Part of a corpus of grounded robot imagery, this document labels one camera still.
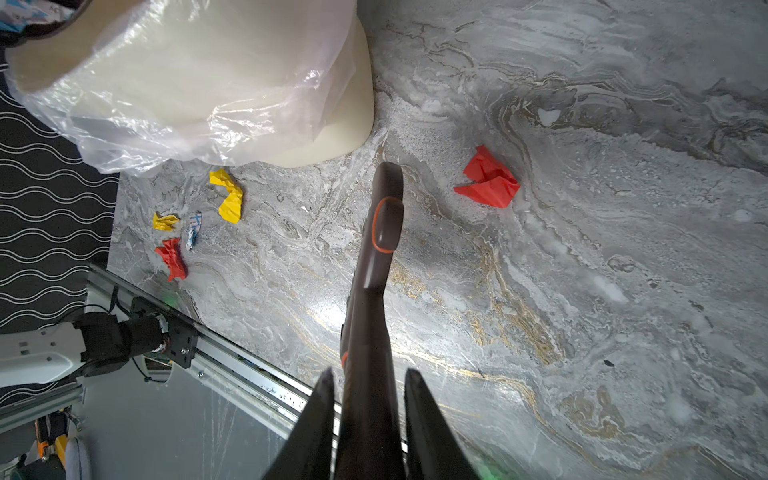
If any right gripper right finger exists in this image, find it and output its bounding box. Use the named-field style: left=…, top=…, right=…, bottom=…
left=404, top=369, right=479, bottom=479

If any red paper scrap left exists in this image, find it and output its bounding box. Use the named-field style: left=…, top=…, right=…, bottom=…
left=155, top=238, right=187, bottom=282

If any cream trash bin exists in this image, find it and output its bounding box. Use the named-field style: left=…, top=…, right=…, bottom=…
left=5, top=0, right=376, bottom=169

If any yellow paper scrap left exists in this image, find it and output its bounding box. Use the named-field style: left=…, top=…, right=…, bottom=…
left=152, top=212, right=180, bottom=232

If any yellow paper scrap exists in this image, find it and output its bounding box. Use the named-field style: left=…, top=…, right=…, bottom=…
left=209, top=169, right=244, bottom=224
left=152, top=212, right=180, bottom=232

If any red paper scrap right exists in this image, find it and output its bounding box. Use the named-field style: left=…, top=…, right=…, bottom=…
left=454, top=145, right=520, bottom=209

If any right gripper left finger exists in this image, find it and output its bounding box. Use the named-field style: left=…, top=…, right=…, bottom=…
left=263, top=368, right=335, bottom=480

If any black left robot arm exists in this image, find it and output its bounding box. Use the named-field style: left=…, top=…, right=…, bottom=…
left=1, top=312, right=168, bottom=388

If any yellow paper scrap centre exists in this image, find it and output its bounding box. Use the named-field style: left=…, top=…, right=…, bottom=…
left=209, top=169, right=244, bottom=224

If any red paper scrap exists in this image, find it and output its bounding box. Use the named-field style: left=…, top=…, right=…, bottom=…
left=155, top=238, right=187, bottom=282
left=454, top=145, right=520, bottom=209

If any brown cartoon-face hand broom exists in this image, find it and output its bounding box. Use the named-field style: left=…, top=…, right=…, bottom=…
left=334, top=162, right=405, bottom=479

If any clear plastic bin liner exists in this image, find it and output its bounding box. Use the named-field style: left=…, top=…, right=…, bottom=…
left=5, top=0, right=361, bottom=176

